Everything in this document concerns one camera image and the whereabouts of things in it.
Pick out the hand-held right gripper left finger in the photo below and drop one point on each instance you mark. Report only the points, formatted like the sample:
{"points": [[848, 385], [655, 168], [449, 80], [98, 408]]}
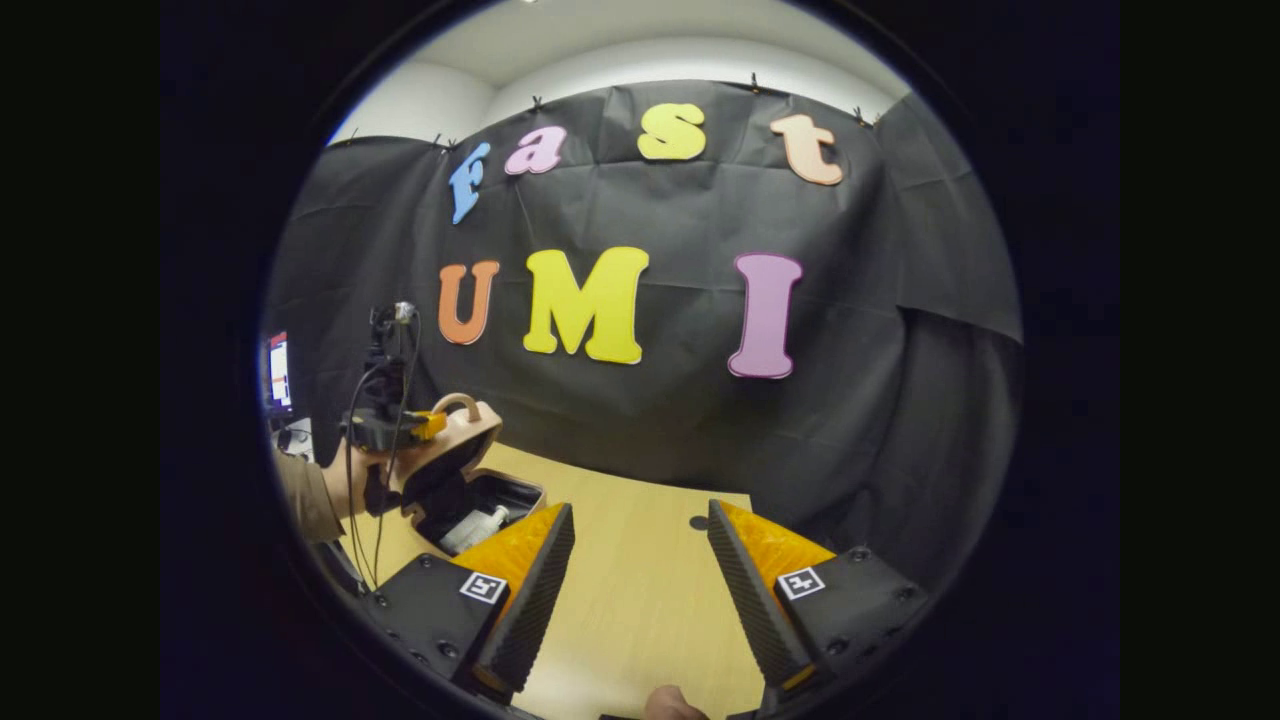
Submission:
{"points": [[530, 610]]}

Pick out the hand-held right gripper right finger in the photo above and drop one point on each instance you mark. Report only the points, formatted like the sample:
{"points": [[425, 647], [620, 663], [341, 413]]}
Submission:
{"points": [[745, 600]]}

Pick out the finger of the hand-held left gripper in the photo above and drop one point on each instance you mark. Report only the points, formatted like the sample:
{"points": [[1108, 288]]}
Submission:
{"points": [[432, 425]]}

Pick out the pink suitcase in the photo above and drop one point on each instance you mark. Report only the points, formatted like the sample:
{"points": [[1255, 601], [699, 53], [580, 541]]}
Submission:
{"points": [[470, 430]]}

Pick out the white pump bottle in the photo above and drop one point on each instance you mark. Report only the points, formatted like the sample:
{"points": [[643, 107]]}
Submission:
{"points": [[475, 530]]}

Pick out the computer monitor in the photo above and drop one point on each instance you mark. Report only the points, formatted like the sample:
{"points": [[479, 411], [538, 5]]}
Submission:
{"points": [[279, 372]]}

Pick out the black backdrop cloth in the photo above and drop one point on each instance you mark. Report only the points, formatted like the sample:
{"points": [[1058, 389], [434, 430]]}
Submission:
{"points": [[650, 420]]}

